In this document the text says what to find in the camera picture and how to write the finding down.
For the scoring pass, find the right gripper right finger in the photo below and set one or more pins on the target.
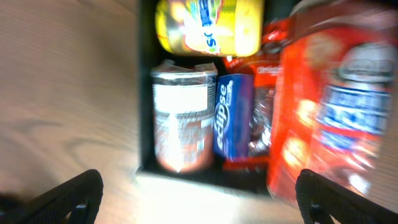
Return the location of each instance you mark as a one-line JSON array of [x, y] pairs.
[[321, 200]]

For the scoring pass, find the dark green open box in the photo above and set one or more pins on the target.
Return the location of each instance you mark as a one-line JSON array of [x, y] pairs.
[[151, 55]]

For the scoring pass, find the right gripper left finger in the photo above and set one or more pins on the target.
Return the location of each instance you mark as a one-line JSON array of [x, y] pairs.
[[77, 200]]

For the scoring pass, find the Hello Panda biscuit box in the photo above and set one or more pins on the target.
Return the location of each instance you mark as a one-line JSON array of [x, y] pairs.
[[334, 93]]

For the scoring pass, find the blue Eclipse mints box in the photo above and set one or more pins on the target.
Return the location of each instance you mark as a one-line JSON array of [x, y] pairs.
[[233, 113]]

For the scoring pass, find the yellow snack cup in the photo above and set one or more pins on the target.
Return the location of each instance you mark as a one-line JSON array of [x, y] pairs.
[[210, 27]]

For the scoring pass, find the red candy bag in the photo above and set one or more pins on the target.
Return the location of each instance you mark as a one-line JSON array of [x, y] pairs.
[[264, 66]]

